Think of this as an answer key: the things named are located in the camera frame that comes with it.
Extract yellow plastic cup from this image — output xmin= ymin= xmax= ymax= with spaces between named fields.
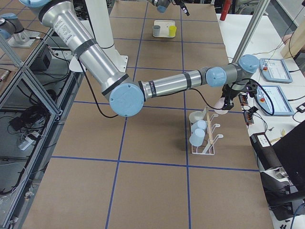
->
xmin=168 ymin=25 xmax=177 ymax=38

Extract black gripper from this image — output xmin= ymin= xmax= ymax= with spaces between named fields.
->
xmin=221 ymin=84 xmax=240 ymax=110
xmin=171 ymin=0 xmax=190 ymax=16

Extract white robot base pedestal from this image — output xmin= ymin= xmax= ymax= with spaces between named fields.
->
xmin=82 ymin=0 xmax=128 ymax=72

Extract upper teach pendant tablet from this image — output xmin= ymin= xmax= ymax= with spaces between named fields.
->
xmin=259 ymin=58 xmax=293 ymax=83

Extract pink plastic cup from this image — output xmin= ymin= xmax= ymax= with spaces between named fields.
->
xmin=213 ymin=97 xmax=228 ymax=115

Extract teach pendant tablet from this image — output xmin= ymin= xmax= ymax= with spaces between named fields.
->
xmin=259 ymin=58 xmax=293 ymax=83
xmin=255 ymin=85 xmax=294 ymax=116

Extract white plastic cup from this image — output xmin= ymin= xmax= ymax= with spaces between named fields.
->
xmin=189 ymin=111 xmax=204 ymax=124

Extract lower teach pendant tablet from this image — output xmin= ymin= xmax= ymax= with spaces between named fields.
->
xmin=255 ymin=85 xmax=294 ymax=116

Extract grey plastic cup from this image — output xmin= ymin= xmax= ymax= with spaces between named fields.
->
xmin=152 ymin=25 xmax=161 ymax=37

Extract red cylinder bottle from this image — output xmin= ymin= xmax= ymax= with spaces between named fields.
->
xmin=220 ymin=0 xmax=232 ymax=21

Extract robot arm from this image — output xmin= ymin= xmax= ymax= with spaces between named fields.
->
xmin=147 ymin=0 xmax=190 ymax=16
xmin=23 ymin=0 xmax=259 ymax=117

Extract aluminium frame post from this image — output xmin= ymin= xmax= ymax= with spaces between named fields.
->
xmin=228 ymin=0 xmax=270 ymax=78

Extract cream plastic tray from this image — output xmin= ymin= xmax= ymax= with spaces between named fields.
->
xmin=153 ymin=20 xmax=176 ymax=38

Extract light blue plastic cup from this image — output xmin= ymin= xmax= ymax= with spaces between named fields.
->
xmin=191 ymin=120 xmax=207 ymax=132

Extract white wire cup rack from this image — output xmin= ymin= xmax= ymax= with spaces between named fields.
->
xmin=189 ymin=106 xmax=224 ymax=156

